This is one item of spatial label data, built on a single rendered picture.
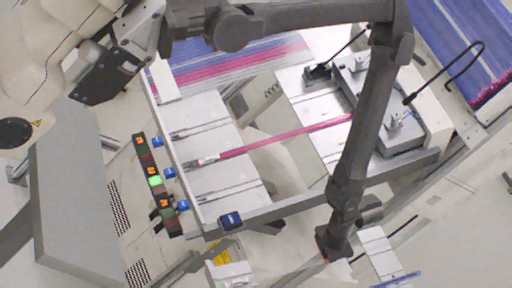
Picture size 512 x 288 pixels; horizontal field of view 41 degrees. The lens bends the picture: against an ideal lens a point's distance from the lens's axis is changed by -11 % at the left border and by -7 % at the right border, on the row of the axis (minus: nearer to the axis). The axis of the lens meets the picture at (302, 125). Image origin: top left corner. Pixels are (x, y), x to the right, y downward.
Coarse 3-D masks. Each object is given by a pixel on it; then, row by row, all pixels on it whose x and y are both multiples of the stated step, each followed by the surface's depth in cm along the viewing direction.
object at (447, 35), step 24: (408, 0) 225; (432, 0) 221; (456, 0) 216; (480, 0) 211; (432, 24) 219; (456, 24) 214; (480, 24) 209; (504, 24) 205; (432, 48) 217; (456, 48) 212; (480, 48) 207; (504, 48) 203; (456, 72) 210; (480, 72) 205; (504, 72) 201; (480, 96) 204
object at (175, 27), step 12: (168, 0) 125; (180, 0) 126; (192, 0) 128; (168, 12) 123; (180, 12) 125; (192, 12) 126; (168, 24) 121; (180, 24) 125; (192, 24) 127; (204, 24) 128; (168, 36) 122; (180, 36) 126; (192, 36) 130; (168, 48) 125
